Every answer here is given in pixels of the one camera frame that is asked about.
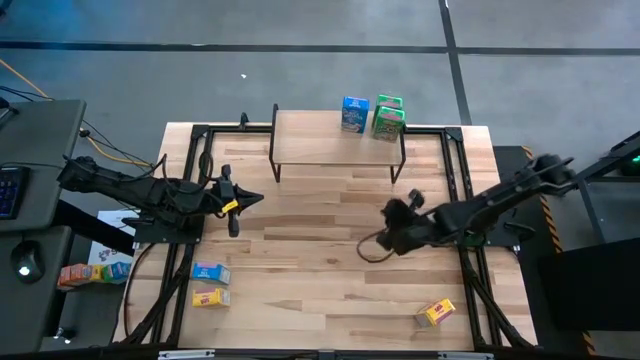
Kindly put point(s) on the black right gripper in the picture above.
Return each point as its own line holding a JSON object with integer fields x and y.
{"x": 405, "y": 230}

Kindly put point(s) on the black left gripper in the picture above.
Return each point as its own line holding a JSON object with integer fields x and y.
{"x": 232, "y": 222}

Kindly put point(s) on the blue cereal box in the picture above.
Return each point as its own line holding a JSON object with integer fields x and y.
{"x": 211, "y": 273}
{"x": 355, "y": 116}

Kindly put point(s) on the yellow cereal box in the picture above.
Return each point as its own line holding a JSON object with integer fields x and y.
{"x": 210, "y": 297}
{"x": 437, "y": 313}

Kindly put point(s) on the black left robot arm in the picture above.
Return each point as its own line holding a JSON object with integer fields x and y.
{"x": 140, "y": 192}

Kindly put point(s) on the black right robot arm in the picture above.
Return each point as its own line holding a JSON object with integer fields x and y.
{"x": 500, "y": 200}

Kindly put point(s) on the wooden shelf black metal legs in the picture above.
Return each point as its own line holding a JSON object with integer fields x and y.
{"x": 310, "y": 142}

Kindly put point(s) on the orange spare cereal box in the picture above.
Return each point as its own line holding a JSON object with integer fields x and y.
{"x": 75, "y": 275}

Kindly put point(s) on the yellow tag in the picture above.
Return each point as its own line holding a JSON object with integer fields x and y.
{"x": 230, "y": 206}

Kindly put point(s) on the black clamp knob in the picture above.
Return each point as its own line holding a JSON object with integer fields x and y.
{"x": 244, "y": 120}

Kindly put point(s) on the white printed paper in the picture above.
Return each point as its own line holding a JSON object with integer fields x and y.
{"x": 107, "y": 252}

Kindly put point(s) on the green blue spare box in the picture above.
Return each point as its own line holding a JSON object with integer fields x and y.
{"x": 116, "y": 272}

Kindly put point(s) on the black desk support bar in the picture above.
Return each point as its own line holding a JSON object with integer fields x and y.
{"x": 90, "y": 227}

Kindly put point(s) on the small yellow spare box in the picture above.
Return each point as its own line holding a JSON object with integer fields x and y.
{"x": 97, "y": 273}

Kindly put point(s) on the black mat hazard stripe edge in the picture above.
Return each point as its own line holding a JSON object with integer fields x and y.
{"x": 550, "y": 345}

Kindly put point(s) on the large black box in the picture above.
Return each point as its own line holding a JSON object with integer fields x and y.
{"x": 590, "y": 287}

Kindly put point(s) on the large grey desk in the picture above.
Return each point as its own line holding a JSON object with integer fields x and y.
{"x": 40, "y": 150}

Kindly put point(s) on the black metal stand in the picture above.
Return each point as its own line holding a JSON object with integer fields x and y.
{"x": 610, "y": 165}

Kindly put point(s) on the black caster wheel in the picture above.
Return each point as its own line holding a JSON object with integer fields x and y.
{"x": 65, "y": 334}

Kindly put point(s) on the black computer mouse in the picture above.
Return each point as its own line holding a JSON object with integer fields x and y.
{"x": 27, "y": 261}

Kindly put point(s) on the black backlit keyboard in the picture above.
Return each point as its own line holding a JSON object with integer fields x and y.
{"x": 11, "y": 192}

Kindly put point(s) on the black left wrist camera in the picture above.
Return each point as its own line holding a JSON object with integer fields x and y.
{"x": 224, "y": 189}

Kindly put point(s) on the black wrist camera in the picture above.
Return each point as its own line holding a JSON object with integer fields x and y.
{"x": 224, "y": 189}
{"x": 416, "y": 198}

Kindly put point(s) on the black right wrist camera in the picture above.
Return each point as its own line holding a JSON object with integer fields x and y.
{"x": 416, "y": 198}

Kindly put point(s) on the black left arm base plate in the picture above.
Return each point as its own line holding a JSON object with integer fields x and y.
{"x": 165, "y": 235}

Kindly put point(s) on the black metal table frame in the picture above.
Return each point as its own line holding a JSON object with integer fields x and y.
{"x": 452, "y": 135}

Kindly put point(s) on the silver metal bracket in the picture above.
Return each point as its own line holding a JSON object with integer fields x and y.
{"x": 186, "y": 354}
{"x": 466, "y": 355}

